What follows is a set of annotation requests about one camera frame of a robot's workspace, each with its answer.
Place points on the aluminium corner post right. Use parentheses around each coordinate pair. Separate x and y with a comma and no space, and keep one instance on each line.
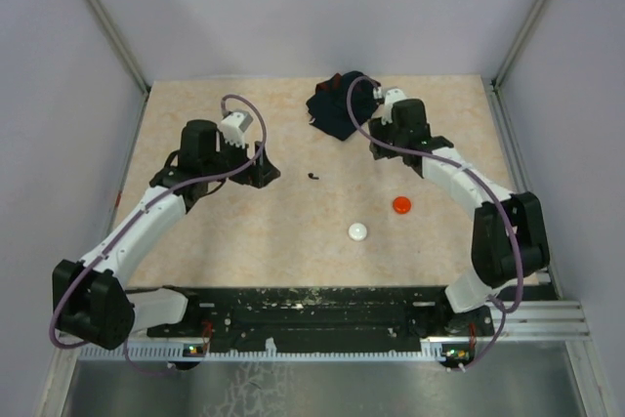
(530,22)

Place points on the dark navy folded cloth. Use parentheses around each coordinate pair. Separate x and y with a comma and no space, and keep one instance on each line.
(327,107)

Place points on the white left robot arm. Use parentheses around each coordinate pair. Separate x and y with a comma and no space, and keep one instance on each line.
(90,300)

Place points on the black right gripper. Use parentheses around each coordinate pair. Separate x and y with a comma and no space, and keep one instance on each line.
(378,130)

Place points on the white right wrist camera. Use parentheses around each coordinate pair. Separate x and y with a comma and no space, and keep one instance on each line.
(387,98)

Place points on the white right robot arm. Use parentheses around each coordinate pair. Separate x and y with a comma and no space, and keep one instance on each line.
(509,239)

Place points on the aluminium corner post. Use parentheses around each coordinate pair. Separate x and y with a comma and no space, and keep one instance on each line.
(118,44)
(530,22)

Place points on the white cable duct strip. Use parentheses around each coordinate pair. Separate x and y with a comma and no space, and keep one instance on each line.
(187,352)

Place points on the aluminium corner post left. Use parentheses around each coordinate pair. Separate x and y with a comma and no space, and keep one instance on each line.
(118,44)

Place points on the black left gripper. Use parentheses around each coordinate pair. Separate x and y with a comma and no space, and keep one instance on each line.
(260,173)

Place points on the white earbud charging case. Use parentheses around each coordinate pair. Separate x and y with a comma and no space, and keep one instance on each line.
(357,231)

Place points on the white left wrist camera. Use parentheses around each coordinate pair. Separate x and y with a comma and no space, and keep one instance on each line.
(233,128)

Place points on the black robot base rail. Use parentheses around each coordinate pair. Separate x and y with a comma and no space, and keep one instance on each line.
(323,320)

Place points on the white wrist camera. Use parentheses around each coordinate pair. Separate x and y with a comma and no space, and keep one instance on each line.
(233,128)
(387,98)

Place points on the orange earbud charging case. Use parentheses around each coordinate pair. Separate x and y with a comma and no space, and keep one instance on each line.
(402,205)

